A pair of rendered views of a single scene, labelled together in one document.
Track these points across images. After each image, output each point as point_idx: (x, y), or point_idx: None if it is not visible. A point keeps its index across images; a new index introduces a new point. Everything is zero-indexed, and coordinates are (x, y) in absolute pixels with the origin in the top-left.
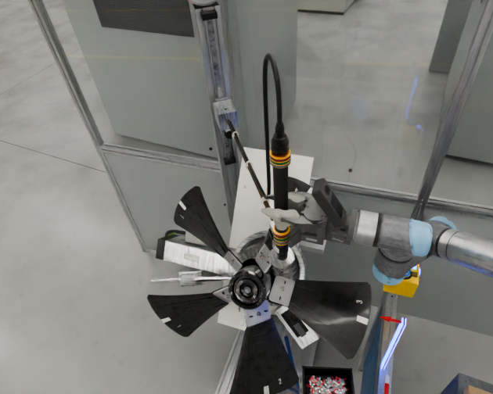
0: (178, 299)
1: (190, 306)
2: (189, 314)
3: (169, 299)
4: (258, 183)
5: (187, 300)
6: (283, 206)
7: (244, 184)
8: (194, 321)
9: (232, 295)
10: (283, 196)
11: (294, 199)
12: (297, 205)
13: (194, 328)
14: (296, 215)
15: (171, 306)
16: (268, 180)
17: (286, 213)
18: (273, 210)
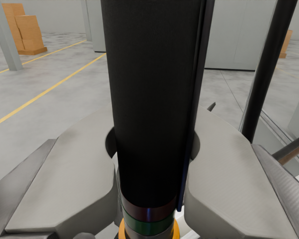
0: (119, 183)
1: (119, 201)
2: (118, 208)
3: (119, 177)
4: (283, 150)
5: (120, 193)
6: (116, 125)
7: None
8: (119, 219)
9: (117, 235)
10: (108, 41)
11: (206, 169)
12: (186, 208)
13: (118, 225)
14: (51, 208)
15: (117, 185)
16: (253, 85)
17: (77, 150)
18: (101, 112)
